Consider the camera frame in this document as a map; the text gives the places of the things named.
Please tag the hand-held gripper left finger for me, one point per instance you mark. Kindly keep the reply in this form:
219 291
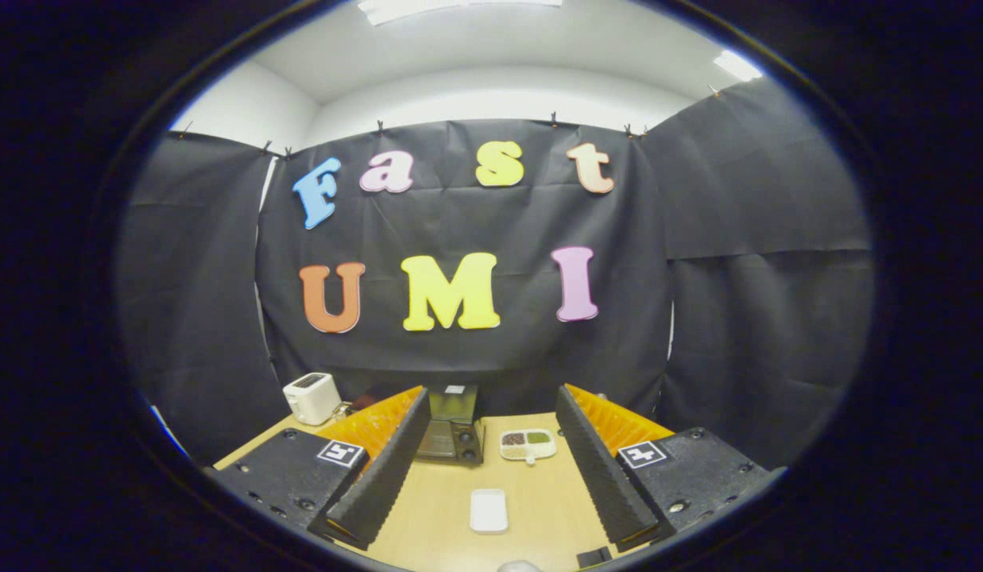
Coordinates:
392 469

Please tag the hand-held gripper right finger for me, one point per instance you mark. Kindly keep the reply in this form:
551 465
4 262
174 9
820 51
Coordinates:
598 469

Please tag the black toaster oven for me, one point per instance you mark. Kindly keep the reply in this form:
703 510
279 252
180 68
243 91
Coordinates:
451 445

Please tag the white pop-up toaster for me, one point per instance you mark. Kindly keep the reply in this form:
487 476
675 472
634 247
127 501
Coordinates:
312 401

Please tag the white divided dish with grains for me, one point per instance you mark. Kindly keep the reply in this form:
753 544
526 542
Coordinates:
528 448

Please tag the white rectangular dish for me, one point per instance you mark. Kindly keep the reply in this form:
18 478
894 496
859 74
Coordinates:
489 511

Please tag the ceiling light panel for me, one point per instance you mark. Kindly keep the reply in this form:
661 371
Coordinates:
737 66
427 8

